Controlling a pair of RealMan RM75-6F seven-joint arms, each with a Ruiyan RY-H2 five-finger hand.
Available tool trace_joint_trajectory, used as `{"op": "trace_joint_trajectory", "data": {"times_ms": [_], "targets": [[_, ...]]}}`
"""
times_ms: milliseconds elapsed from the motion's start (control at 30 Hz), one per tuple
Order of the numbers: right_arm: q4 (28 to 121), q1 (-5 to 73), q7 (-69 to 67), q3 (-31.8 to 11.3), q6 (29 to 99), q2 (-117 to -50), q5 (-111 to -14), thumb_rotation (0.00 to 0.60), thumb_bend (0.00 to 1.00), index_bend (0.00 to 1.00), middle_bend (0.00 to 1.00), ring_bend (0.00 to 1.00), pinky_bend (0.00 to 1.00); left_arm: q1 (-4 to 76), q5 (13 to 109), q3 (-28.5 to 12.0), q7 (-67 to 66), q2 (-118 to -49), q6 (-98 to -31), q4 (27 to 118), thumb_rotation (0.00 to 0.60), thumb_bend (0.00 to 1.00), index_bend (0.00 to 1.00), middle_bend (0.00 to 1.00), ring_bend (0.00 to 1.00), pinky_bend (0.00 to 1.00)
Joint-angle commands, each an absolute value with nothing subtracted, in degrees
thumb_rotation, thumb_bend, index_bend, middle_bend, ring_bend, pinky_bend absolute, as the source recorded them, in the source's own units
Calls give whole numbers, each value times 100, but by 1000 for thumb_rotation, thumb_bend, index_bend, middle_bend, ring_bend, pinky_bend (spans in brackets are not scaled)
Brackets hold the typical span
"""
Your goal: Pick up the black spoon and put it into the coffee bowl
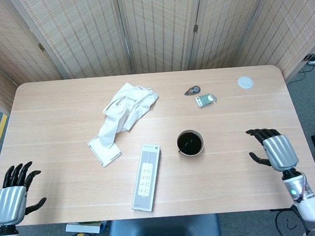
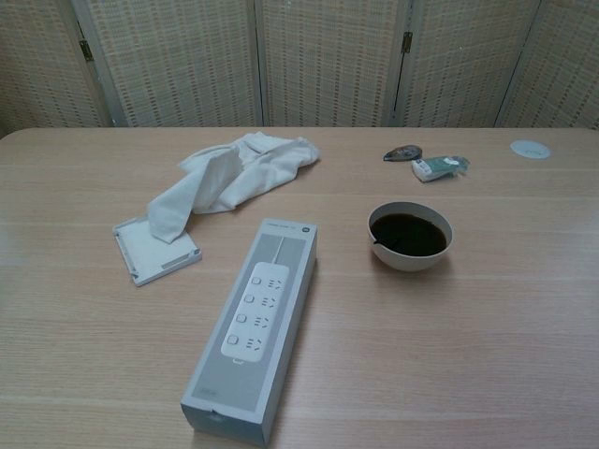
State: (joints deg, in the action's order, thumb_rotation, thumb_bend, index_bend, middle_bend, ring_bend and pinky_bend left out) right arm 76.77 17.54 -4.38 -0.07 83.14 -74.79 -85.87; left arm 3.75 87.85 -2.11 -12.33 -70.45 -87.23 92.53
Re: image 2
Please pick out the woven folding screen panel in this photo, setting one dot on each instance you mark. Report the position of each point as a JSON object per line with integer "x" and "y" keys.
{"x": 178, "y": 61}
{"x": 561, "y": 70}
{"x": 327, "y": 61}
{"x": 463, "y": 61}
{"x": 37, "y": 65}

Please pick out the brass screen hinge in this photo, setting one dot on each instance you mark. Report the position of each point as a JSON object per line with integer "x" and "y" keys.
{"x": 407, "y": 41}
{"x": 84, "y": 49}

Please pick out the white square plastic lid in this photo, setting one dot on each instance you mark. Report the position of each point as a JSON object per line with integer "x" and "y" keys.
{"x": 140, "y": 255}

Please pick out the grey power strip box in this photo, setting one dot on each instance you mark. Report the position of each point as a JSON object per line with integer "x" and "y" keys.
{"x": 252, "y": 322}

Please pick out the white bowl of coffee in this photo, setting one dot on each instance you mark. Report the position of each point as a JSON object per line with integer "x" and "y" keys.
{"x": 411, "y": 262}

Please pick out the white crumpled cloth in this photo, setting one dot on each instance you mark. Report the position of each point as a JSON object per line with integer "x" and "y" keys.
{"x": 262, "y": 163}

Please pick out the black plastic spoon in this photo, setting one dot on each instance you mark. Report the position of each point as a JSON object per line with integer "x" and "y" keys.
{"x": 380, "y": 242}

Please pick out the round grey table grommet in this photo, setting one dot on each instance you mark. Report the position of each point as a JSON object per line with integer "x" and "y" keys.
{"x": 530, "y": 148}

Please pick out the dark clear correction tape dispenser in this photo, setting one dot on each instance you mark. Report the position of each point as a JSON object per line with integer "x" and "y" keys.
{"x": 402, "y": 152}

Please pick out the green white packaged correction tape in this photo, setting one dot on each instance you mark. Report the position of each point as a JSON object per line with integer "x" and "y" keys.
{"x": 437, "y": 167}

